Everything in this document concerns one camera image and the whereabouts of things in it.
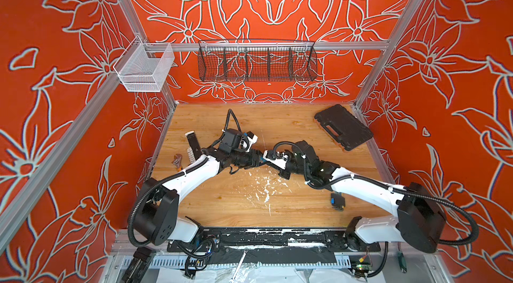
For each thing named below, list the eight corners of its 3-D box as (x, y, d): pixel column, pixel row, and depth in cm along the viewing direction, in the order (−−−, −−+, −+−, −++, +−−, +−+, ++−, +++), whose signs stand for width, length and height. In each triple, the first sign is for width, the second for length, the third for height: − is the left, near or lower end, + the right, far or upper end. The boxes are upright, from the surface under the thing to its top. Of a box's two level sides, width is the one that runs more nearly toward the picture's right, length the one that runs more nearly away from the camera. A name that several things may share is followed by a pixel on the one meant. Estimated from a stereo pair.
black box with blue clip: (332, 211, 82) (334, 209, 80) (328, 194, 86) (330, 192, 84) (345, 211, 82) (347, 209, 80) (340, 194, 86) (342, 192, 84)
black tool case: (344, 154, 99) (348, 148, 95) (311, 119, 114) (313, 113, 110) (369, 140, 104) (374, 134, 100) (335, 109, 119) (338, 103, 115)
